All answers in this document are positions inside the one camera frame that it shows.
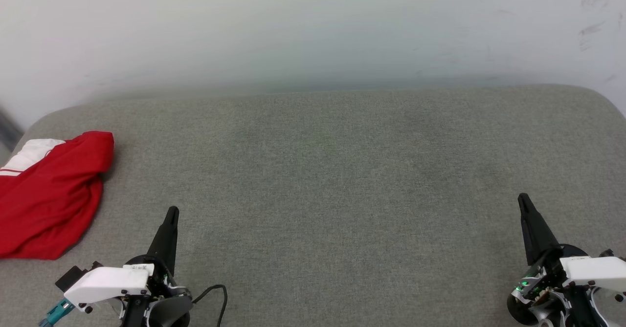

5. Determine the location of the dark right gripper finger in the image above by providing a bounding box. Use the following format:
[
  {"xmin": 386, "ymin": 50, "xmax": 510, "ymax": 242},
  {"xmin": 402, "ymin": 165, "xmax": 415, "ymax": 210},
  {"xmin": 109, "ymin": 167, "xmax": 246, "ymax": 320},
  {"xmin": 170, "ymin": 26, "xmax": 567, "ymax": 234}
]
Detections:
[
  {"xmin": 523, "ymin": 194, "xmax": 562, "ymax": 255},
  {"xmin": 518, "ymin": 194, "xmax": 545, "ymax": 266}
]

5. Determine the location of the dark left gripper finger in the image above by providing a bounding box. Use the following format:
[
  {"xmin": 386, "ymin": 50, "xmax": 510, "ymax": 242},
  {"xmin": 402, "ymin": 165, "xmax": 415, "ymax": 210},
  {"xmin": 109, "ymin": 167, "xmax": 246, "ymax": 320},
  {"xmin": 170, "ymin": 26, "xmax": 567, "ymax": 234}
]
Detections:
[
  {"xmin": 147, "ymin": 207, "xmax": 173, "ymax": 265},
  {"xmin": 166, "ymin": 207, "xmax": 179, "ymax": 275}
]

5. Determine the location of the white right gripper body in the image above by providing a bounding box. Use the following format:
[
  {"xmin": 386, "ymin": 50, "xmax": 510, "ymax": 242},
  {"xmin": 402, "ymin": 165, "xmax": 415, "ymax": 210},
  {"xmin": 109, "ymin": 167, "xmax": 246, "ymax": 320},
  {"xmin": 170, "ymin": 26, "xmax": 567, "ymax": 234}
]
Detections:
[{"xmin": 511, "ymin": 245, "xmax": 626, "ymax": 304}]

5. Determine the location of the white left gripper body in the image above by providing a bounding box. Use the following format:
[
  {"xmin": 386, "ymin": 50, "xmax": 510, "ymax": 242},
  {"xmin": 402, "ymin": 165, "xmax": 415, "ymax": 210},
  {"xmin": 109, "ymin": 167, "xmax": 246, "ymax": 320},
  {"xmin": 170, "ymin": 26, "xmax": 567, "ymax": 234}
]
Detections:
[{"xmin": 64, "ymin": 254, "xmax": 193, "ymax": 326}]

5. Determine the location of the red Bulls basketball jersey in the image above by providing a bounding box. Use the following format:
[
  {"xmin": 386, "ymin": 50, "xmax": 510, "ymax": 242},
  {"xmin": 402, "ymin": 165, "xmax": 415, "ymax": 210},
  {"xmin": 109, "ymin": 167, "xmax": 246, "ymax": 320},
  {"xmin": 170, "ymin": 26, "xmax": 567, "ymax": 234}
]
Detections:
[{"xmin": 0, "ymin": 131, "xmax": 115, "ymax": 261}]

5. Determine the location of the grey fabric sofa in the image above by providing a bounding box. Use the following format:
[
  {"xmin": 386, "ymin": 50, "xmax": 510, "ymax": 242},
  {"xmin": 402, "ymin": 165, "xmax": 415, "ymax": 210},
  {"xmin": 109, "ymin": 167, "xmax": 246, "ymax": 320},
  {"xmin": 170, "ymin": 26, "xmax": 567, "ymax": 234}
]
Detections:
[{"xmin": 0, "ymin": 84, "xmax": 626, "ymax": 327}]

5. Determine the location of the teal cable connector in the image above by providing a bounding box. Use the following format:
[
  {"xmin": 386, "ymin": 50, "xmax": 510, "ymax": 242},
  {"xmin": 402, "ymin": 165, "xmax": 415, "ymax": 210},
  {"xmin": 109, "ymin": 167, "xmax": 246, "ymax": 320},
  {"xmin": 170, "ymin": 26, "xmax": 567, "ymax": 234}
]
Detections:
[{"xmin": 39, "ymin": 299, "xmax": 75, "ymax": 327}]

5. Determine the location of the thin black cable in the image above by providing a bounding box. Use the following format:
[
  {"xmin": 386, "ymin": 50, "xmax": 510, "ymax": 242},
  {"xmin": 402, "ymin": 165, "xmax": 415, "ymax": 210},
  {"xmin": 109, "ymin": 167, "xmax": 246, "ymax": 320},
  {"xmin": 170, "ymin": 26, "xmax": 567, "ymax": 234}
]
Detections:
[{"xmin": 192, "ymin": 284, "xmax": 228, "ymax": 327}]

